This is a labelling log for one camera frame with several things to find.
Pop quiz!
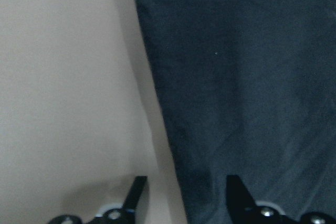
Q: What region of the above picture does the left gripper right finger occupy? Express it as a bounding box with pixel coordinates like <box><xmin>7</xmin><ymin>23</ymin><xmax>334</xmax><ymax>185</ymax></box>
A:
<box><xmin>226</xmin><ymin>175</ymin><xmax>257</xmax><ymax>216</ymax></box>

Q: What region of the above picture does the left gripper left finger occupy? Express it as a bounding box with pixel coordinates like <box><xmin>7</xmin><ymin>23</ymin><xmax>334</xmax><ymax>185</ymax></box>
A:
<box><xmin>123</xmin><ymin>176</ymin><xmax>148</xmax><ymax>213</ymax></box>

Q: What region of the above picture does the black printed t-shirt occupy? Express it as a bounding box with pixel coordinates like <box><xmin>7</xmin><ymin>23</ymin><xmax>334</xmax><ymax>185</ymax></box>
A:
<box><xmin>135</xmin><ymin>0</ymin><xmax>335</xmax><ymax>223</ymax></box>

